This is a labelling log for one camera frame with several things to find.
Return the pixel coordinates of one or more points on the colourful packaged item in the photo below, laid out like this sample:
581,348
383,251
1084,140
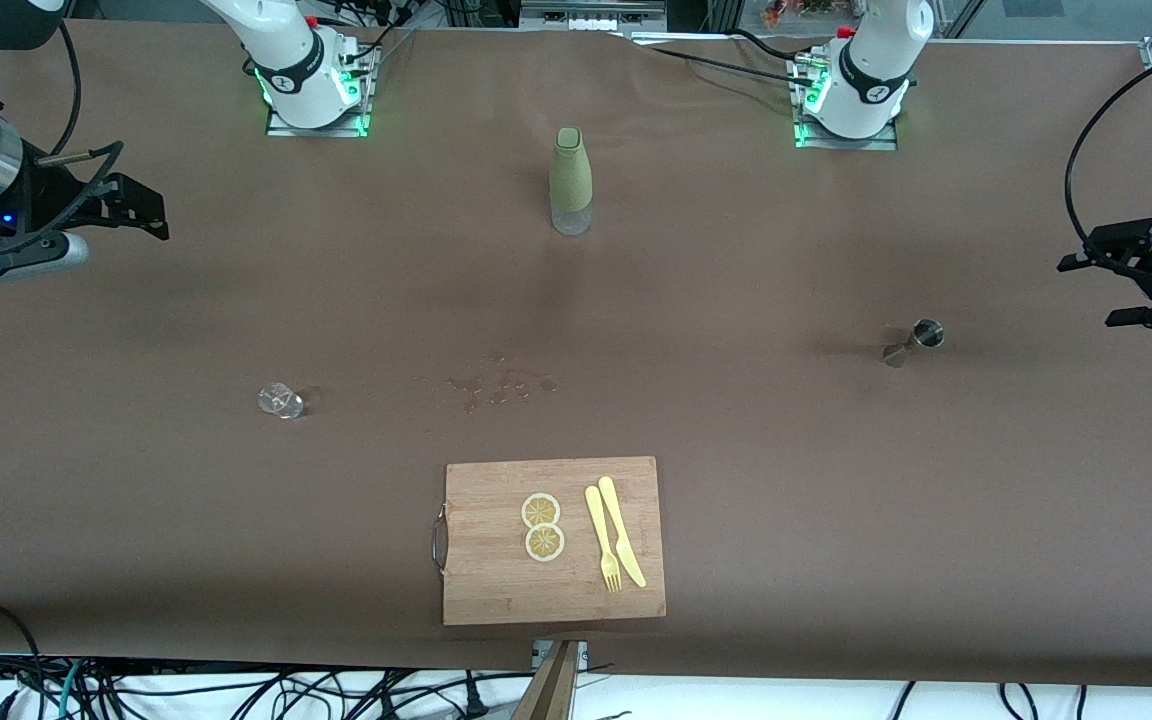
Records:
796,10

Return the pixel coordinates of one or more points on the steel double jigger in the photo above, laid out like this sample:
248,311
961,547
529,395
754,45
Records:
926,333

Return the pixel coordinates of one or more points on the wooden cutting board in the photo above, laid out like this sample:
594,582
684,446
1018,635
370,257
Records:
496,580

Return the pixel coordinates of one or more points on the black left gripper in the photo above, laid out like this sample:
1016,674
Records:
1139,256

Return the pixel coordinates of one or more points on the green sleeved glass bottle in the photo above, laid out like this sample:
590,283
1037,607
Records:
571,180

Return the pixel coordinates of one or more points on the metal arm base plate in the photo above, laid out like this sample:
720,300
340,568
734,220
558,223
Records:
816,143
286,130

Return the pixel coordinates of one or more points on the wooden beam with bracket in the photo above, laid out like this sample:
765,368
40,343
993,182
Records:
551,690

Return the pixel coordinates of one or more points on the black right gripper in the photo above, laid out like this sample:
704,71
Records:
44,196

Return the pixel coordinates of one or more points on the yellow plastic knife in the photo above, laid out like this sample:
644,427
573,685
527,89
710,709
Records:
620,530

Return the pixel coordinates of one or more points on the spilled liquid drops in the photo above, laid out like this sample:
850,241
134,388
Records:
514,383

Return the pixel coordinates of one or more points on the yellow plastic fork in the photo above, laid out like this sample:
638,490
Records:
598,525

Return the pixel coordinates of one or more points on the grey metal box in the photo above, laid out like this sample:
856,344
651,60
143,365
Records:
586,12

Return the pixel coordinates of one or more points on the small aluminium corner bracket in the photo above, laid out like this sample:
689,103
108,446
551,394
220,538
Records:
11,30

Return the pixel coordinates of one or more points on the yellow lemon slice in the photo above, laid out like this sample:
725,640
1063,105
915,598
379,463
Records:
541,510
544,543

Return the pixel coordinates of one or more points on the brown table cover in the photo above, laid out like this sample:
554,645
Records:
836,500

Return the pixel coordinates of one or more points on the small clear glass cup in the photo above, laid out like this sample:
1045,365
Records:
281,402

